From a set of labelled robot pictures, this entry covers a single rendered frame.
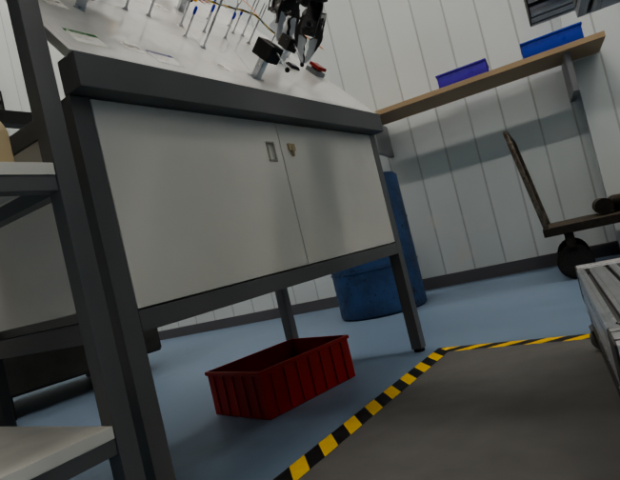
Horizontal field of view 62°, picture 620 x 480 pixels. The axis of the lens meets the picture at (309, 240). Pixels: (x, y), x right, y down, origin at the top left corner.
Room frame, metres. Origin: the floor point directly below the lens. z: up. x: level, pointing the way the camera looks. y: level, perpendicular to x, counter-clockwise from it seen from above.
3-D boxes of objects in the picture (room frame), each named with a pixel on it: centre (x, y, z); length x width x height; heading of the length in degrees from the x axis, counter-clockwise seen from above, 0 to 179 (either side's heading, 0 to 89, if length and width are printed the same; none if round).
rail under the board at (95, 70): (1.37, 0.01, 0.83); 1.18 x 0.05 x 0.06; 145
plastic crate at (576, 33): (2.94, -1.63, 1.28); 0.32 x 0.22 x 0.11; 65
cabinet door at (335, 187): (1.60, -0.14, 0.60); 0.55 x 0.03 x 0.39; 145
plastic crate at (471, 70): (3.15, -1.17, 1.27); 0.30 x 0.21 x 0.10; 65
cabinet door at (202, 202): (1.15, 0.18, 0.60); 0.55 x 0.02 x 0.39; 145
